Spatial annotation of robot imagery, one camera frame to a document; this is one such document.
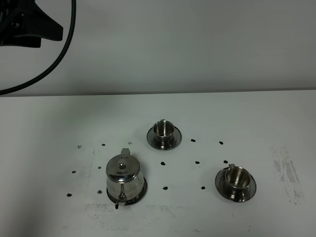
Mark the far stainless steel teacup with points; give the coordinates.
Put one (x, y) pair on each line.
(163, 130)

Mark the near steel saucer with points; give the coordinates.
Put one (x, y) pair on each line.
(234, 195)

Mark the teapot steel saucer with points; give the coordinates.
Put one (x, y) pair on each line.
(126, 193)

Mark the stainless steel teacup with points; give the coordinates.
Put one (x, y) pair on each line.
(163, 130)
(236, 177)

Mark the stainless steel teapot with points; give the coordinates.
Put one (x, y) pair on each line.
(123, 168)

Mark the near stainless steel teacup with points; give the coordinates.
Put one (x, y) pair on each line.
(236, 177)

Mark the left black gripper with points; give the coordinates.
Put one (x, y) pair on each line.
(23, 24)

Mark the far steel saucer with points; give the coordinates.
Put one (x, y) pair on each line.
(161, 145)

